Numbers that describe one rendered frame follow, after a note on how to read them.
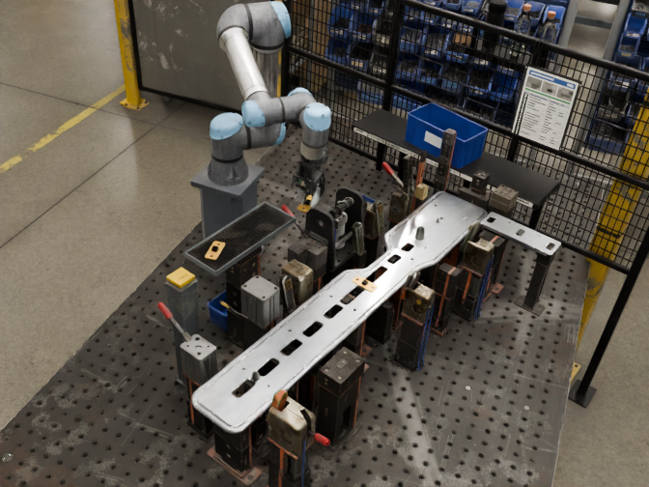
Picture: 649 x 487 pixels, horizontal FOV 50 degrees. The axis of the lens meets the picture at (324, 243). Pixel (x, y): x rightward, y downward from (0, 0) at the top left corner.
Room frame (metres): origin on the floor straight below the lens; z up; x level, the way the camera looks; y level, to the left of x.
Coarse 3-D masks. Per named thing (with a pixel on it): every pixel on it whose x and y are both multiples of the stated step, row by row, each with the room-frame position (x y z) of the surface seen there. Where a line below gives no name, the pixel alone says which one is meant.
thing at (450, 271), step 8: (440, 272) 1.85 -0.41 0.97; (448, 272) 1.83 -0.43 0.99; (456, 272) 1.84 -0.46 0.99; (440, 280) 1.85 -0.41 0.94; (448, 280) 1.83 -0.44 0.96; (456, 280) 1.83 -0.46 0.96; (440, 288) 1.84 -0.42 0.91; (448, 288) 1.82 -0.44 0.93; (456, 288) 1.83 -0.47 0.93; (440, 296) 1.84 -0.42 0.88; (448, 296) 1.82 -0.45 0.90; (440, 304) 1.84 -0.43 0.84; (448, 304) 1.84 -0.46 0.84; (440, 312) 1.83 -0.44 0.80; (448, 312) 1.85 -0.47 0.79; (432, 320) 1.85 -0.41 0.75; (440, 320) 1.83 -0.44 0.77; (448, 320) 1.83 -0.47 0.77; (432, 328) 1.84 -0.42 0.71; (440, 328) 1.82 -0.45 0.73; (448, 328) 1.86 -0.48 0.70
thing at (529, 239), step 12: (504, 216) 2.17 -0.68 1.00; (492, 228) 2.09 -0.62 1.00; (504, 228) 2.10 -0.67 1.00; (516, 228) 2.11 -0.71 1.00; (528, 228) 2.11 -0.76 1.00; (516, 240) 2.04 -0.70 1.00; (528, 240) 2.04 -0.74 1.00; (540, 240) 2.04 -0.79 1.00; (552, 240) 2.05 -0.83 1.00; (540, 252) 1.98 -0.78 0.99; (552, 252) 1.98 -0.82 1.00
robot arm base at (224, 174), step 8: (216, 160) 2.13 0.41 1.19; (224, 160) 2.12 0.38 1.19; (232, 160) 2.13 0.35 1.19; (240, 160) 2.16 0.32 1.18; (208, 168) 2.17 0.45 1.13; (216, 168) 2.13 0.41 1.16; (224, 168) 2.12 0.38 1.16; (232, 168) 2.13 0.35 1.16; (240, 168) 2.15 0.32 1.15; (208, 176) 2.15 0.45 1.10; (216, 176) 2.12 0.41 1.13; (224, 176) 2.11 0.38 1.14; (232, 176) 2.13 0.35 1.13; (240, 176) 2.13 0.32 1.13; (216, 184) 2.11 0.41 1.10; (224, 184) 2.11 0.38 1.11; (232, 184) 2.11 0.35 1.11
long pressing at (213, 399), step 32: (416, 224) 2.09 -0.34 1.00; (448, 224) 2.10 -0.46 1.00; (384, 256) 1.88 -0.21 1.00; (416, 256) 1.90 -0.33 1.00; (352, 288) 1.71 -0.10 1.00; (384, 288) 1.72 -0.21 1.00; (288, 320) 1.54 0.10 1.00; (320, 320) 1.55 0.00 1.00; (352, 320) 1.56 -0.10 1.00; (256, 352) 1.40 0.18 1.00; (320, 352) 1.42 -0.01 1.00; (224, 384) 1.27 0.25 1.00; (256, 384) 1.28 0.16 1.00; (288, 384) 1.29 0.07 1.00; (224, 416) 1.16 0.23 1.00; (256, 416) 1.17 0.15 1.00
